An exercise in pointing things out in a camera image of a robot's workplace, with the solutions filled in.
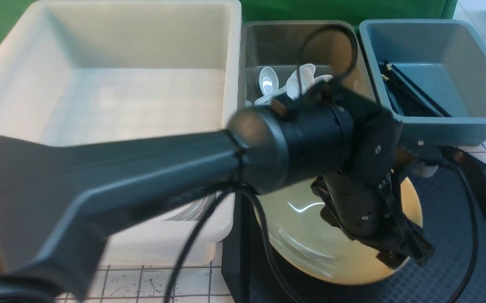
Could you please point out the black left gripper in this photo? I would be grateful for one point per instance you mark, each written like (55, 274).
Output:
(373, 216)

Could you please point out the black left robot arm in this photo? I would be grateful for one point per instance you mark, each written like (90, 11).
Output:
(60, 204)

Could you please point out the black plastic serving tray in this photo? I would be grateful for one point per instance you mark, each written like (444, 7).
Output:
(447, 219)

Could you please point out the black chopsticks pile in bin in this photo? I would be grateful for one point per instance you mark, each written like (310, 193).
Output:
(406, 97)

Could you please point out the blue-grey chopstick bin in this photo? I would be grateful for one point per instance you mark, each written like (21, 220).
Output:
(447, 60)

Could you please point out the white spoon in bin top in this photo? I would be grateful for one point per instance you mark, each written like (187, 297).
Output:
(267, 99)

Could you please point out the white spoon in bin centre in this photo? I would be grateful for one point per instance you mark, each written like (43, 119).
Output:
(299, 82)

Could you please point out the white spoon in bin left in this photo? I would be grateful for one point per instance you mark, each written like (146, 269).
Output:
(268, 81)

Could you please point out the stack of white dishes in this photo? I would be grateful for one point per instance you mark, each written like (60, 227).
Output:
(193, 211)

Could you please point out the grey-brown spoon bin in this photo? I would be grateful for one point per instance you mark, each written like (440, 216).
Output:
(276, 42)

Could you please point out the large white plastic tub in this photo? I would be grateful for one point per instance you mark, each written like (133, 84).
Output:
(75, 72)

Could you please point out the green backdrop cloth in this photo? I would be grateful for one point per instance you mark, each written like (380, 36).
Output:
(350, 11)

